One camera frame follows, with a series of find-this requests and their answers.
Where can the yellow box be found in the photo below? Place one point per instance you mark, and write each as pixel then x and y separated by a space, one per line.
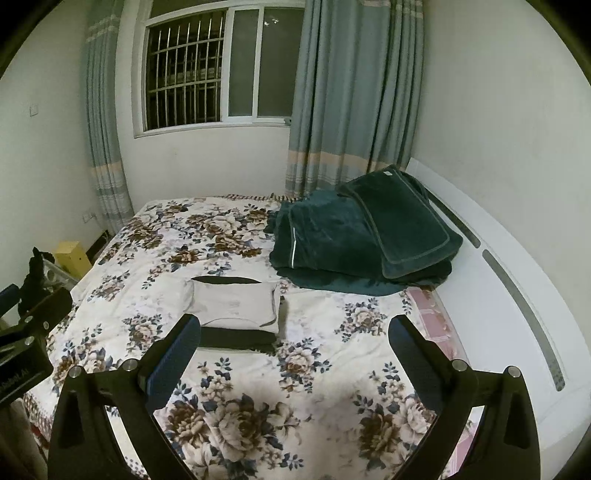
pixel 72 258

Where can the black folded garment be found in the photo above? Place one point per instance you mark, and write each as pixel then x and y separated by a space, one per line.
pixel 242 340

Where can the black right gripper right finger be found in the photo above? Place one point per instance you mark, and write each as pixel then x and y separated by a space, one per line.
pixel 506 444

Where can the floral bed quilt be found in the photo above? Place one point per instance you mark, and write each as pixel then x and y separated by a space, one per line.
pixel 310 389

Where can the white bed headboard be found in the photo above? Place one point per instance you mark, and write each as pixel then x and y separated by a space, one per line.
pixel 506 311

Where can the wall power socket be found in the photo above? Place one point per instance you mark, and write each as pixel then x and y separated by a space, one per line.
pixel 87 216

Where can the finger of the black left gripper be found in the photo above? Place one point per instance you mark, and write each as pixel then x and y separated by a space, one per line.
pixel 50 311
pixel 9 298

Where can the dark green pillow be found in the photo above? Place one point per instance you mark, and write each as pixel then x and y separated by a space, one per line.
pixel 416 245

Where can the left teal curtain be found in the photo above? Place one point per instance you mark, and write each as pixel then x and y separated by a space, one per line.
pixel 99 109

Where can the beige long sleeve shirt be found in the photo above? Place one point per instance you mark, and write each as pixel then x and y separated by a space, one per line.
pixel 236 303

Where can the pink bed sheet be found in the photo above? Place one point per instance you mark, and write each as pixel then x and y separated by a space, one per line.
pixel 430 316

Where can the dark green blanket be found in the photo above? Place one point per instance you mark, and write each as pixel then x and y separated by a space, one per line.
pixel 321 242

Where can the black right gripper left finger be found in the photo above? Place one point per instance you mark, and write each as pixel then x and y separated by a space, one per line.
pixel 83 445

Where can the barred window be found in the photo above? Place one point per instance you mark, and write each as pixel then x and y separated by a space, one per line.
pixel 204 64

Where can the teal curtain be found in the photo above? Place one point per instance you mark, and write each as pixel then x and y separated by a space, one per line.
pixel 357 91
pixel 99 109

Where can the right teal curtain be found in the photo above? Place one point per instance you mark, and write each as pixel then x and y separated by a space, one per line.
pixel 357 91

